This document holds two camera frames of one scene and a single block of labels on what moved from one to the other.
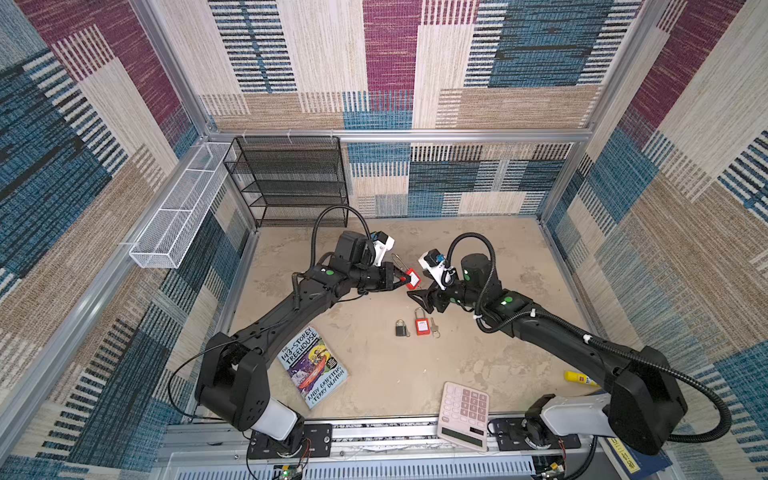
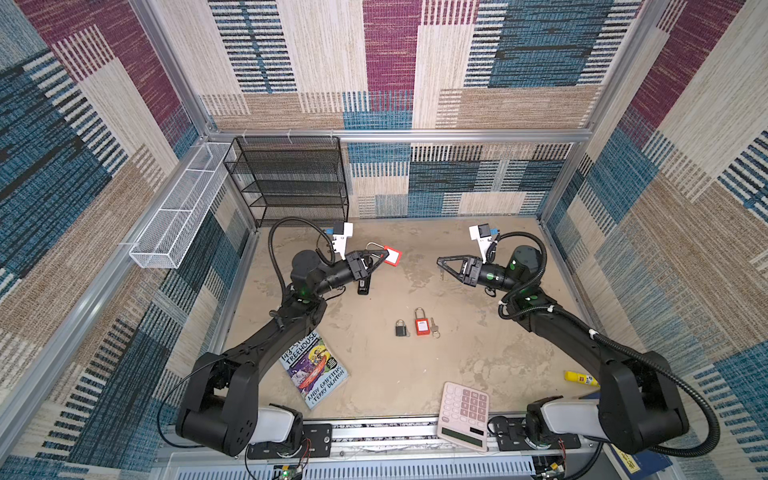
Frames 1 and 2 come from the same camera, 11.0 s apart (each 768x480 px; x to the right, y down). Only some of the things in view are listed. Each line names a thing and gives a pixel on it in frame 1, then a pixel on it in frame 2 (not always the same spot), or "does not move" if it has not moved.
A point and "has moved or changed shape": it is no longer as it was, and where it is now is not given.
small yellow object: x=579 y=378 does not move
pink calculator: x=463 y=415 does not move
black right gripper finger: x=422 y=297 to x=458 y=275
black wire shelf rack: x=289 y=181 does not move
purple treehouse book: x=312 y=368 does not move
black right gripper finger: x=424 y=295 to x=469 y=260
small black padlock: x=401 y=328 does not move
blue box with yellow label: x=635 y=463 does not move
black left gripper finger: x=399 y=284 to x=375 y=267
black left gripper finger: x=399 y=273 to x=375 y=257
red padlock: x=415 y=279 has moved or changed shape
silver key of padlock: x=434 y=328 does not move
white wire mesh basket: x=161 y=244 does not move
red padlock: x=422 y=323 does not move
